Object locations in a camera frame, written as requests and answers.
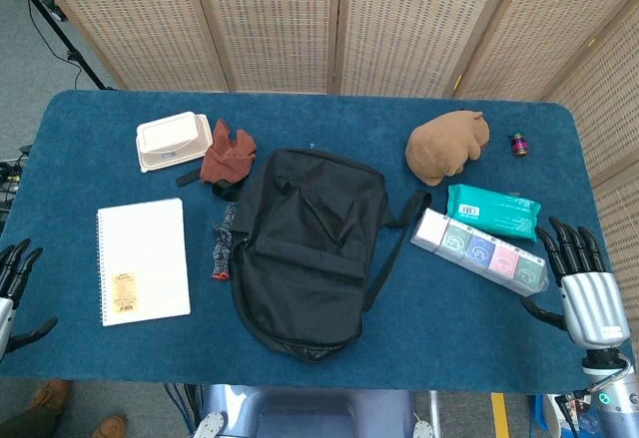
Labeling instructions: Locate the brown leather shoe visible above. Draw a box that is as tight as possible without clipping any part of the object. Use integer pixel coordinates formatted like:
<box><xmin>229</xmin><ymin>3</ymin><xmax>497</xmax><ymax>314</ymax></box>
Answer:
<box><xmin>27</xmin><ymin>379</ymin><xmax>71</xmax><ymax>414</ymax></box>
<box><xmin>91</xmin><ymin>414</ymin><xmax>129</xmax><ymax>438</ymax></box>

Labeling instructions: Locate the woven folding screen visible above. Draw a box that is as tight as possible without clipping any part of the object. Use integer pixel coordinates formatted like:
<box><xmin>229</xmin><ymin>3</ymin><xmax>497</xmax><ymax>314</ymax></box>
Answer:
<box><xmin>22</xmin><ymin>0</ymin><xmax>639</xmax><ymax>319</ymax></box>

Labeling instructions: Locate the brown plush capybara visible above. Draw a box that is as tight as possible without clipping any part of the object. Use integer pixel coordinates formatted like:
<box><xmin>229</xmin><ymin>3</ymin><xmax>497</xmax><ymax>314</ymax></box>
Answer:
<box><xmin>404</xmin><ymin>110</ymin><xmax>491</xmax><ymax>188</ymax></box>

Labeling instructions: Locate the white spiral notebook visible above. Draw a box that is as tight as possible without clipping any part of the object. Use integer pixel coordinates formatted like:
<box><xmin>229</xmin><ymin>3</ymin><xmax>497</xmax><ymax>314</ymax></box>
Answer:
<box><xmin>96</xmin><ymin>197</ymin><xmax>193</xmax><ymax>328</ymax></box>

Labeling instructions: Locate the black backpack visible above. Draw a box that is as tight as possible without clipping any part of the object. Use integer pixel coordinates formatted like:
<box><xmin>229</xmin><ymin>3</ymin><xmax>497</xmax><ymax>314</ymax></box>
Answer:
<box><xmin>175</xmin><ymin>147</ymin><xmax>433</xmax><ymax>365</ymax></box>

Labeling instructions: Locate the green wet wipes pack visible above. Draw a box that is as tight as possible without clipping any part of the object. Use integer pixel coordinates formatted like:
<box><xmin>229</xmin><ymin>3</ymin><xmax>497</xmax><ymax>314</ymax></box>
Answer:
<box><xmin>445</xmin><ymin>183</ymin><xmax>543</xmax><ymax>244</ymax></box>

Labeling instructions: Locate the rust brown cloth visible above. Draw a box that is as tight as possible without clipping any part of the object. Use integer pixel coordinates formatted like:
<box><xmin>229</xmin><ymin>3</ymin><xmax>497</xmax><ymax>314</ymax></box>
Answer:
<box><xmin>199</xmin><ymin>118</ymin><xmax>258</xmax><ymax>186</ymax></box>

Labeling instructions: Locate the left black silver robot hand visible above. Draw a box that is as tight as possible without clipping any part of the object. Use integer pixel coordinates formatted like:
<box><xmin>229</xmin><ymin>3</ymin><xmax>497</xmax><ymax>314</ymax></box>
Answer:
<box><xmin>0</xmin><ymin>237</ymin><xmax>59</xmax><ymax>355</ymax></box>

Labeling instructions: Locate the grey patterned sock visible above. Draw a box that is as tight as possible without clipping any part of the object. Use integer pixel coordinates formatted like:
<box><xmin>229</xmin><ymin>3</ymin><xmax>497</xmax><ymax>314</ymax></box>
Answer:
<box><xmin>209</xmin><ymin>202</ymin><xmax>242</xmax><ymax>281</ymax></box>

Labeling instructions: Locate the white plastic food container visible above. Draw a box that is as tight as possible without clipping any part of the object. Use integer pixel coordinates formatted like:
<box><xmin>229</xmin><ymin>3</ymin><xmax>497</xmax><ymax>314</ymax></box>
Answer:
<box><xmin>135</xmin><ymin>111</ymin><xmax>214</xmax><ymax>175</ymax></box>

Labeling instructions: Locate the black floor cable bundle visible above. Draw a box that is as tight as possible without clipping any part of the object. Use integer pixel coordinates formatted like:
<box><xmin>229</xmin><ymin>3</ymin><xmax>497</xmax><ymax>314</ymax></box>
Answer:
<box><xmin>0</xmin><ymin>144</ymin><xmax>32</xmax><ymax>222</ymax></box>

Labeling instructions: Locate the black tripod stand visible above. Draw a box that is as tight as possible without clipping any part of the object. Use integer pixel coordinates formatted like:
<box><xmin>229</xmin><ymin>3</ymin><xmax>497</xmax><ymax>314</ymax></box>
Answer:
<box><xmin>0</xmin><ymin>0</ymin><xmax>121</xmax><ymax>92</ymax></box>

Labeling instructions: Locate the long box of cartons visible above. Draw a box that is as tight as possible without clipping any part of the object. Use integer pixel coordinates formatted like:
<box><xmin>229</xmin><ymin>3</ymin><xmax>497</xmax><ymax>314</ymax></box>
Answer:
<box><xmin>409</xmin><ymin>207</ymin><xmax>550</xmax><ymax>298</ymax></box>

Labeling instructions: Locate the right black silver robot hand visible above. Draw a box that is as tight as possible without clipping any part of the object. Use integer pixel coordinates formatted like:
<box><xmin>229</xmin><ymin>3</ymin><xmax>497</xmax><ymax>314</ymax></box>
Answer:
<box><xmin>520</xmin><ymin>216</ymin><xmax>631</xmax><ymax>349</ymax></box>

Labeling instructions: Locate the blue-grey robot torso base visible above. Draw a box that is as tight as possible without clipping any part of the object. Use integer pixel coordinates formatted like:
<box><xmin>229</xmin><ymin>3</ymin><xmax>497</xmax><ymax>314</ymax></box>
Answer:
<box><xmin>193</xmin><ymin>384</ymin><xmax>436</xmax><ymax>438</ymax></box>

